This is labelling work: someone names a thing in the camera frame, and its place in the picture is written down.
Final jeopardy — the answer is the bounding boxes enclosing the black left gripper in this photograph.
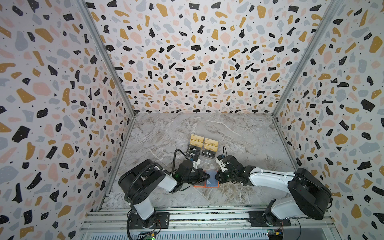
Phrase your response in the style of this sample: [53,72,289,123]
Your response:
[182,169,212,186]

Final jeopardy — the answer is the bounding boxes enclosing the orange card holder wallet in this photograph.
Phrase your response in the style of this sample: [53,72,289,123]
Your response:
[194,170,220,188]

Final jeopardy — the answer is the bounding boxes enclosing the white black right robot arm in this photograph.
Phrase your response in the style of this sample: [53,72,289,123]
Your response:
[215,155,333,226]

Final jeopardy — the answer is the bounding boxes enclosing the clear acrylic card stand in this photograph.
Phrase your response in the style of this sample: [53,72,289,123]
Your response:
[191,138,219,160]

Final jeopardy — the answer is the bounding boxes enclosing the gold card middle left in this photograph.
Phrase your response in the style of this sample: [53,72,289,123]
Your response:
[190,140,203,148]

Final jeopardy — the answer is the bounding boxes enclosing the gold card back left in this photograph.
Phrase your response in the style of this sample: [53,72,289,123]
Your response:
[191,134,204,143]

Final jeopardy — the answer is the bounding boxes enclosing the circuit board right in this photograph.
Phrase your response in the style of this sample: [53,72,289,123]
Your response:
[267,229,284,240]

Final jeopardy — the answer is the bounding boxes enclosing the green circuit board left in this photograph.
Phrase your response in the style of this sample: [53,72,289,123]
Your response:
[142,233,157,240]

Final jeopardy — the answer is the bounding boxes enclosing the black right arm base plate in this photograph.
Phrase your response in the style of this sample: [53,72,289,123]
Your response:
[248,211,291,228]

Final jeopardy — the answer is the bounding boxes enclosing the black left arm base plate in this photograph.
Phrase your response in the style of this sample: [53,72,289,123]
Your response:
[127,211,170,230]

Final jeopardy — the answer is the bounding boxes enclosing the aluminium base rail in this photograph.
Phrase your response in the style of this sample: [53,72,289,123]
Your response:
[79,206,341,240]

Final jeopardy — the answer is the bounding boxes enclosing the aluminium corner post left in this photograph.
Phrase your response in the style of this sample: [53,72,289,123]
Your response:
[76,0,136,118]

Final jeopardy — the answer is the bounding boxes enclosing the aluminium corner post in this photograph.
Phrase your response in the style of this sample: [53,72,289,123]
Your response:
[272,0,344,119]
[76,0,136,118]

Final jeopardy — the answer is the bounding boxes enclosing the aluminium corner post right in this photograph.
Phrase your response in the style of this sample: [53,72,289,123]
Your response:
[272,0,344,119]

